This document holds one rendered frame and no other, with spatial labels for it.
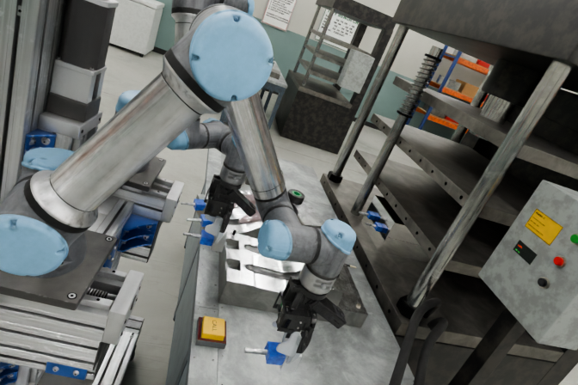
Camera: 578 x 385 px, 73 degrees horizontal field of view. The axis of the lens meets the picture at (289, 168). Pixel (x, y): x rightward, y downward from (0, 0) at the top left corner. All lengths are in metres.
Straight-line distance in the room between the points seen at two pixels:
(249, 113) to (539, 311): 1.05
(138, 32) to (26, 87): 6.63
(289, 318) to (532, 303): 0.81
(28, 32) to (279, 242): 0.63
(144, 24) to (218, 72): 6.99
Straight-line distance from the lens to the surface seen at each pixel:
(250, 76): 0.56
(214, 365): 1.13
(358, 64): 5.43
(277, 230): 0.75
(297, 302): 0.90
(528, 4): 1.61
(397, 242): 2.00
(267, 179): 0.81
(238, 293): 1.25
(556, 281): 1.40
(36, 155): 0.82
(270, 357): 1.01
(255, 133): 0.76
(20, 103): 0.99
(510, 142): 1.44
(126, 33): 7.61
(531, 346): 2.08
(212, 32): 0.54
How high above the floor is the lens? 1.65
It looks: 21 degrees down
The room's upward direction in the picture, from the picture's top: 22 degrees clockwise
